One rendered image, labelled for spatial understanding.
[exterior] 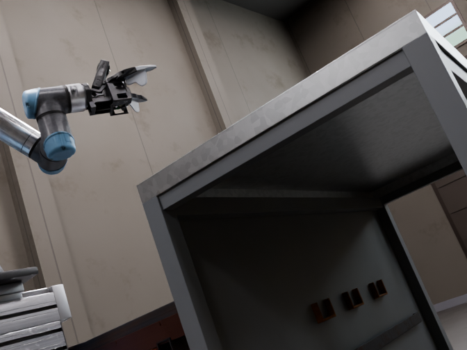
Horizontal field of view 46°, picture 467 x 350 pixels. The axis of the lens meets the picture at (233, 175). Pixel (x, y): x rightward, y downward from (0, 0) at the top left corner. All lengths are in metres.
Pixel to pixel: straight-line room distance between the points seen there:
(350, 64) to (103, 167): 5.23
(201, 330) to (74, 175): 4.79
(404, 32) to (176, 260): 0.56
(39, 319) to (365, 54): 1.00
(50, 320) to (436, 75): 1.07
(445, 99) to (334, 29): 9.90
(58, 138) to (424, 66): 0.92
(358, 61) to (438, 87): 0.13
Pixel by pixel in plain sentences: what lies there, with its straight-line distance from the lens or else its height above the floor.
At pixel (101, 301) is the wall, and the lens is 5.37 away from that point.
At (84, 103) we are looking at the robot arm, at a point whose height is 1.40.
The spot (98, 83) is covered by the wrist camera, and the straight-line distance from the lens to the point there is 1.57.
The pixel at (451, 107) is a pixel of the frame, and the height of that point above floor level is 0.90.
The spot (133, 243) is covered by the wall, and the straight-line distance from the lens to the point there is 5.81.
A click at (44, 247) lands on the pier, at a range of 5.05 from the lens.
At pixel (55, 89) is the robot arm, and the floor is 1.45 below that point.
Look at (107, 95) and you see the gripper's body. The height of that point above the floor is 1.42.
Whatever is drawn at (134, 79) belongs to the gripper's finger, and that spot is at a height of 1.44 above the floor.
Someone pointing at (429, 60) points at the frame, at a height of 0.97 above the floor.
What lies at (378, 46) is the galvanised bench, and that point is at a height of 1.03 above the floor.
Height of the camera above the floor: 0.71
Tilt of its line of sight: 16 degrees up
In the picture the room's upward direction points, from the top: 21 degrees counter-clockwise
